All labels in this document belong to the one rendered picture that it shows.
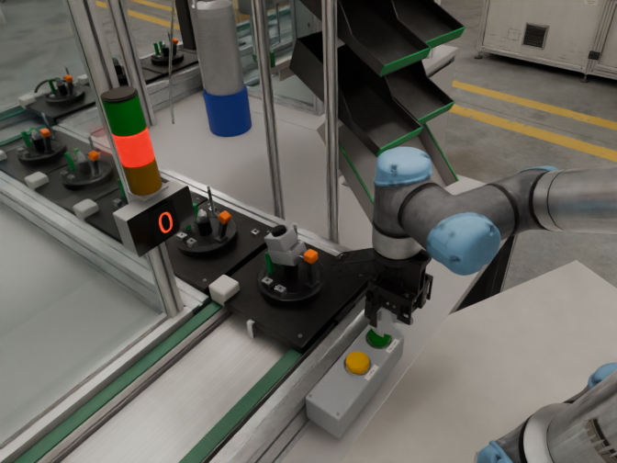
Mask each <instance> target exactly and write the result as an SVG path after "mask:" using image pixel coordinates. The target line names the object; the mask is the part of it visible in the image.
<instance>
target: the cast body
mask: <svg viewBox="0 0 617 463"><path fill-rule="evenodd" d="M264 240H265V242H266V244H267V247H268V253H269V255H270V258H271V260H272V262H273V263H275V264H281V265H292V266H295V265H297V264H298V263H299V262H300V261H301V260H302V259H300V258H298V255H299V254H300V253H302V252H304V253H305V252H306V251H307V248H306V246H305V244H304V242H301V241H299V240H298V238H297V235H296V232H295V230H294V228H287V227H286V226H285V225H277V226H275V227H274V228H273V229H272V230H271V232H270V233H269V234H268V235H267V236H266V237H264Z"/></svg>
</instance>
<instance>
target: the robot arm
mask: <svg viewBox="0 0 617 463"><path fill-rule="evenodd" d="M431 176H432V161H431V158H430V156H429V155H428V154H427V153H426V152H424V151H421V150H419V149H416V148H411V147H397V148H394V149H389V150H386V151H384V152H382V153H381V154H380V155H379V156H378V158H377V160H376V174H375V178H374V180H373V182H374V184H375V189H374V214H373V230H372V245H373V248H366V249H361V250H354V251H349V252H342V253H340V254H338V255H337V256H336V257H335V258H334V261H333V262H332V263H331V264H330V267H331V270H332V272H333V273H334V275H335V276H336V277H346V276H355V275H363V274H371V275H372V278H371V279H370V281H369V282H368V285H367V289H366V294H365V296H366V299H365V318H366V320H367V322H368V324H369V325H370V326H371V328H372V329H373V331H374V332H375V333H376V334H377V335H379V336H381V337H384V335H385V334H388V335H392V336H395V337H397V338H401V337H402V336H403V332H402V331H401V330H400V329H399V328H398V327H397V325H396V324H395V323H394V322H398V323H402V324H407V325H412V324H413V318H412V316H411V313H412V312H414V311H415V310H416V309H418V308H419V309H422V307H423V306H424V304H425V303H426V299H428V300H430V299H431V294H432V282H433V276H432V275H429V274H427V273H426V266H427V264H429V263H430V262H431V260H432V258H433V259H434V260H435V261H437V262H439V263H441V264H443V265H444V266H445V267H447V268H448V269H449V270H450V271H452V272H453V273H455V274H457V275H460V276H468V275H472V274H475V273H476V272H478V271H480V270H481V269H482V267H483V265H488V264H489V263H490V262H491V260H492V259H493V258H494V257H495V255H496V253H497V252H498V250H499V247H500V241H502V240H505V239H507V238H510V237H511V236H514V235H516V234H519V233H521V232H525V231H529V230H539V231H557V232H594V233H612V234H617V164H615V165H604V166H594V167H584V168H574V169H564V170H559V169H557V168H555V167H553V166H549V165H546V166H540V167H533V168H528V169H525V170H523V171H521V172H519V173H518V174H517V175H512V176H509V177H506V178H503V179H500V180H498V181H495V182H492V183H489V184H486V185H484V186H480V187H477V188H474V189H471V190H468V191H466V192H463V193H461V194H458V195H452V194H451V193H449V192H448V191H447V190H445V189H444V188H442V187H441V186H439V185H438V184H437V183H435V182H434V181H432V179H431ZM421 247H423V248H424V249H425V250H426V251H425V250H423V249H421ZM429 283H430V286H429ZM428 286H429V293H427V292H428ZM477 463H617V362H614V363H609V364H605V365H603V366H601V367H599V368H598V369H597V370H596V371H595V372H594V373H592V374H591V375H590V376H589V381H588V385H587V386H586V388H585V389H583V390H582V391H581V392H580V393H578V394H576V395H575V396H573V397H571V398H569V399H568V400H566V401H564V402H562V403H552V404H548V405H545V406H544V407H542V408H541V409H539V410H537V411H536V412H535V413H534V414H532V415H531V416H530V417H529V418H527V419H526V420H525V421H524V422H523V423H521V424H520V425H519V426H518V427H516V428H515V429H514V430H512V431H511V432H509V433H508V434H506V435H504V436H503V437H501V438H499V439H498V440H496V441H493V440H492V441H490V442H489V445H488V446H486V447H484V448H483V449H481V450H480V451H479V453H478V455H477Z"/></svg>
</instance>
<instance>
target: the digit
mask: <svg viewBox="0 0 617 463"><path fill-rule="evenodd" d="M149 216H150V219H151V225H152V228H153V231H154V234H155V238H156V241H157V243H158V242H160V241H162V240H163V239H165V238H166V237H168V236H169V235H171V234H172V233H174V232H176V231H177V230H179V229H180V226H179V222H178V219H177V215H176V211H175V208H174V202H173V200H172V199H171V200H170V201H168V202H166V203H164V204H163V205H161V206H160V207H159V208H157V209H155V210H153V211H151V212H150V213H149Z"/></svg>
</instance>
